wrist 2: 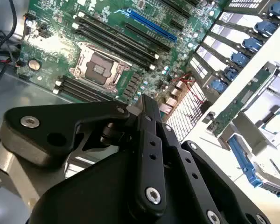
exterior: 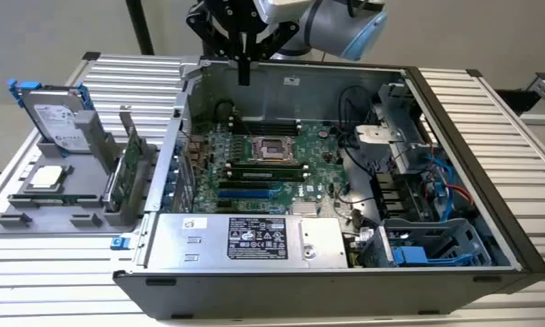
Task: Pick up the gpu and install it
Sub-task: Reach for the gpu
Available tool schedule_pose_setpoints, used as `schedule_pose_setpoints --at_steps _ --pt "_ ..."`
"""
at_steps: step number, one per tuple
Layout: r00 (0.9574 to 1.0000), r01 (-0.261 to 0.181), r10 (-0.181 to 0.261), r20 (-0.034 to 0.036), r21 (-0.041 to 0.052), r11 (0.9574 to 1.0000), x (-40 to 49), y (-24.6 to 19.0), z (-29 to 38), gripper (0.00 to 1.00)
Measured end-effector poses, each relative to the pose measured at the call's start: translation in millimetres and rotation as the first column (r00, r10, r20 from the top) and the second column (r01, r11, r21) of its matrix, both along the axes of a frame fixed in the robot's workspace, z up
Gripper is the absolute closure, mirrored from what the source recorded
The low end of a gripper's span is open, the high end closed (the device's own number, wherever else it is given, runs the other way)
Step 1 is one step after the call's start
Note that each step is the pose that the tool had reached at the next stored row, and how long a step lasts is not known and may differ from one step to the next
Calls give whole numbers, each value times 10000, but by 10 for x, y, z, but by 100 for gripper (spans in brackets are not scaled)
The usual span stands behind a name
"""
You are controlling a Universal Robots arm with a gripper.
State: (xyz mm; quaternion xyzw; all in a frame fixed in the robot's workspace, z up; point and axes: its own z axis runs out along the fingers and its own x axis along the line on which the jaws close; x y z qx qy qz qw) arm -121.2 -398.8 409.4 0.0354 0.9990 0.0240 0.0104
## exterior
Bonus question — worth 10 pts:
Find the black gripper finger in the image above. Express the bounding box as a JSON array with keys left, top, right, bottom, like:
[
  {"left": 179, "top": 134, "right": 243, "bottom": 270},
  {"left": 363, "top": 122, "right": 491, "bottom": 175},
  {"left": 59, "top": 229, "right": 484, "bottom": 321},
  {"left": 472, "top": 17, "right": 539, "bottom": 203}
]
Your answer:
[
  {"left": 244, "top": 20, "right": 302, "bottom": 86},
  {"left": 186, "top": 10, "right": 246, "bottom": 86}
]

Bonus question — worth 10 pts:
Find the green graphics card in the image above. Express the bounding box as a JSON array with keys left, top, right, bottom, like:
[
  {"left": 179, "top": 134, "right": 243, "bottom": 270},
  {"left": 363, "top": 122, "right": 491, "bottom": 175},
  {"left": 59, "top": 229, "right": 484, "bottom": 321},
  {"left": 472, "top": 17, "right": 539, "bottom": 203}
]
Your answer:
[{"left": 104, "top": 105, "right": 146, "bottom": 214}]

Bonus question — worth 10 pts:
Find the black stand pole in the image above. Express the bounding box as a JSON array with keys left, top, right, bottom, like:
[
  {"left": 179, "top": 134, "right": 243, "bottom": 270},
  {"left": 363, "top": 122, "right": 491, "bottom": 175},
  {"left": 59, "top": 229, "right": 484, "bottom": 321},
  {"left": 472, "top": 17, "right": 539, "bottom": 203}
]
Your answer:
[{"left": 126, "top": 0, "right": 156, "bottom": 57}]

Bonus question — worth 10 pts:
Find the CPU socket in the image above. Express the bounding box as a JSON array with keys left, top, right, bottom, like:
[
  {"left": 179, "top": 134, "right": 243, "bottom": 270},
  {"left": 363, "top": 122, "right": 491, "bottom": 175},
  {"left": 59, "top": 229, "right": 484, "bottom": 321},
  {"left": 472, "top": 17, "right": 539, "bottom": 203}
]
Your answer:
[{"left": 250, "top": 135, "right": 296, "bottom": 161}]

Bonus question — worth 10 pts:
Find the green motherboard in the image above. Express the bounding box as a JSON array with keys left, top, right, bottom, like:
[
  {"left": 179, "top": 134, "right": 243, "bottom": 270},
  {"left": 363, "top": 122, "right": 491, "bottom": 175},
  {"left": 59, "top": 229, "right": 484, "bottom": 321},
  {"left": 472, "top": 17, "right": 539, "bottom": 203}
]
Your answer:
[{"left": 182, "top": 119, "right": 360, "bottom": 236}]

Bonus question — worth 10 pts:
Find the green RAM stick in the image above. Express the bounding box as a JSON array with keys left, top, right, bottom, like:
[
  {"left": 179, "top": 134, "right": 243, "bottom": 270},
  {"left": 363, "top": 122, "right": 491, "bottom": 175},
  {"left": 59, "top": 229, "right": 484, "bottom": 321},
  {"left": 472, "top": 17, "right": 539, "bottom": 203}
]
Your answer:
[
  {"left": 10, "top": 193, "right": 102, "bottom": 206},
  {"left": 230, "top": 166, "right": 304, "bottom": 180}
]

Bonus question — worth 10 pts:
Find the blue expansion slot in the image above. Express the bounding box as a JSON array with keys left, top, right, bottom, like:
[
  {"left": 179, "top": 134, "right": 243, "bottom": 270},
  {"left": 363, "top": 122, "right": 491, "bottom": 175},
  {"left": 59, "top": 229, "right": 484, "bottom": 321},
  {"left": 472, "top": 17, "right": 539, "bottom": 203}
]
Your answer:
[{"left": 216, "top": 189, "right": 274, "bottom": 200}]

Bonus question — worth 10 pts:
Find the metal drive cage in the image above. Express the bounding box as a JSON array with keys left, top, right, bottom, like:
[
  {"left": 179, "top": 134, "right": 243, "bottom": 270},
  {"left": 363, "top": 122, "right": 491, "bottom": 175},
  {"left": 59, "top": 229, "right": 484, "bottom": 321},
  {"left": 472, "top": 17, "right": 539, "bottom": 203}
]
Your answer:
[{"left": 354, "top": 83, "right": 442, "bottom": 174}]

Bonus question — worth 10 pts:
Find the hard disk in blue carrier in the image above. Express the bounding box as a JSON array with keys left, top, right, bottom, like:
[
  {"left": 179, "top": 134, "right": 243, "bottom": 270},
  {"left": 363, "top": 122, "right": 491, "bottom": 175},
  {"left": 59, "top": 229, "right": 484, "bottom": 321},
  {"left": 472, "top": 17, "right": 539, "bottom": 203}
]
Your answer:
[{"left": 7, "top": 78, "right": 102, "bottom": 158}]

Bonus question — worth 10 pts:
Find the silver chipset heatsink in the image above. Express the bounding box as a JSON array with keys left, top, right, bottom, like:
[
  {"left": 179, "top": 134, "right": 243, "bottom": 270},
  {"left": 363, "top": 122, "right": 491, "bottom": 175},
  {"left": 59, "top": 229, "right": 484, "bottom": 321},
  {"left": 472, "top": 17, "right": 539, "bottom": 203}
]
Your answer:
[{"left": 291, "top": 201, "right": 322, "bottom": 216}]

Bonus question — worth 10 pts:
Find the grey parts rack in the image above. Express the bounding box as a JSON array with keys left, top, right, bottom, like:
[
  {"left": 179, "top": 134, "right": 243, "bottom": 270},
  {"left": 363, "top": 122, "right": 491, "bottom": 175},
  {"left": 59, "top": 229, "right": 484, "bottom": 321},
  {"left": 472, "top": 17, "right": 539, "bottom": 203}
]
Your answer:
[{"left": 0, "top": 109, "right": 162, "bottom": 236}]

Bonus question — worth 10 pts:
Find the silver CPU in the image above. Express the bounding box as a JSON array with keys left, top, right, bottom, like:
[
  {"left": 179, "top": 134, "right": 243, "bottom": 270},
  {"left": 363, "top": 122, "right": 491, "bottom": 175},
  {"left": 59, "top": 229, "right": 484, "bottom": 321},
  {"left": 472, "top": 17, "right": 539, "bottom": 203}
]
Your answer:
[{"left": 30, "top": 166, "right": 70, "bottom": 189}]

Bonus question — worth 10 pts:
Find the silver power supply unit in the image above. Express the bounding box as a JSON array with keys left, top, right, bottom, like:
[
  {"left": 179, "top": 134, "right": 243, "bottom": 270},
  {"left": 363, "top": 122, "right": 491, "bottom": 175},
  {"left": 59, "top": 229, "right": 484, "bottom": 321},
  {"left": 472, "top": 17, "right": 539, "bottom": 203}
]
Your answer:
[{"left": 143, "top": 213, "right": 350, "bottom": 270}]

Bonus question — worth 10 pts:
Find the black box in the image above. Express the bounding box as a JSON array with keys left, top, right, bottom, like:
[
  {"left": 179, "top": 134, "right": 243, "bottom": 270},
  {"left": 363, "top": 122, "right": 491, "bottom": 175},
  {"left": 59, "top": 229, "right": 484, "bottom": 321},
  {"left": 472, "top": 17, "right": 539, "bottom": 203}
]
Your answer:
[{"left": 495, "top": 89, "right": 543, "bottom": 113}]

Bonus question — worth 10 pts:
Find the blue disk carrier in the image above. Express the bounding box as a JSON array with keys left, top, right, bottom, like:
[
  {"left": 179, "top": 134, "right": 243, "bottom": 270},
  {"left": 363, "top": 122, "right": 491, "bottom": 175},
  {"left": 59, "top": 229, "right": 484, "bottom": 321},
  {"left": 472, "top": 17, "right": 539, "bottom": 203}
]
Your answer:
[{"left": 392, "top": 245, "right": 479, "bottom": 266}]

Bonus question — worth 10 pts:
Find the grey disk bay cage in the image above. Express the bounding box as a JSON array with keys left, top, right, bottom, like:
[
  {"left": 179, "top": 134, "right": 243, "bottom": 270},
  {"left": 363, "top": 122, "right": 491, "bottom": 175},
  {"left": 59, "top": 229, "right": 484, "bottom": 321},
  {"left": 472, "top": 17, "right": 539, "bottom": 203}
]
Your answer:
[{"left": 359, "top": 217, "right": 499, "bottom": 268}]

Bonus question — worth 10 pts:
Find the open black PC case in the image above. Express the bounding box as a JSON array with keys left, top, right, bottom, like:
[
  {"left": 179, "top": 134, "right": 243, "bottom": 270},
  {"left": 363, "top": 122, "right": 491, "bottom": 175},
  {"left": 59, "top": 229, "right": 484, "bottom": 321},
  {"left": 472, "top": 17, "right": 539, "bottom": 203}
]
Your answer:
[{"left": 112, "top": 54, "right": 545, "bottom": 321}]

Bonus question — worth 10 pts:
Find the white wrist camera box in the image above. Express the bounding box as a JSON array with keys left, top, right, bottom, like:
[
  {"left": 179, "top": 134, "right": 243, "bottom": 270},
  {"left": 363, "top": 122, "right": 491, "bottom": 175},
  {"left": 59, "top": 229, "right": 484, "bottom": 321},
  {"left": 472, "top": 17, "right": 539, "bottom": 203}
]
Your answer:
[{"left": 254, "top": 0, "right": 311, "bottom": 24}]

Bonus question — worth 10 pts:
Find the blue wire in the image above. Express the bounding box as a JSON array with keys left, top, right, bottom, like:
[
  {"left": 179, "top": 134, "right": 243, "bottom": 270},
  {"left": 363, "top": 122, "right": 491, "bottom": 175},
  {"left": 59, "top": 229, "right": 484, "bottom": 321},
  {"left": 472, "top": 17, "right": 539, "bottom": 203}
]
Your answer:
[{"left": 424, "top": 155, "right": 459, "bottom": 219}]

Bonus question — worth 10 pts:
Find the red wire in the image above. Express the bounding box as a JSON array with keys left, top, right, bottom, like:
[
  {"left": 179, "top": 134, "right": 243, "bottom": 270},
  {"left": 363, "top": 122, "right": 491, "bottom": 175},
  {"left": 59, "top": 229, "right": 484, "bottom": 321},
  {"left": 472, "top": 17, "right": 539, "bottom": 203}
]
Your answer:
[{"left": 447, "top": 183, "right": 476, "bottom": 207}]

